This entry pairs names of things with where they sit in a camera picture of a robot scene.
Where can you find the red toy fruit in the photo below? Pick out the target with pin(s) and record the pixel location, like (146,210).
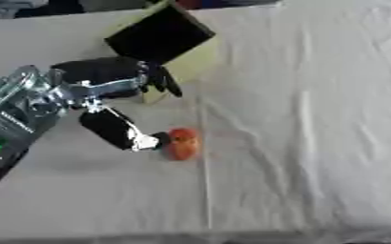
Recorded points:
(182,144)

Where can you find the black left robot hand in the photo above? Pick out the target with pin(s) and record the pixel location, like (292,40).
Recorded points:
(107,71)

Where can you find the tan cardboard box black inside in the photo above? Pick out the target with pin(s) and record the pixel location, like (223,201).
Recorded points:
(159,35)

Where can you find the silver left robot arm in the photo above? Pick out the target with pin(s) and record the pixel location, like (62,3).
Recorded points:
(15,111)

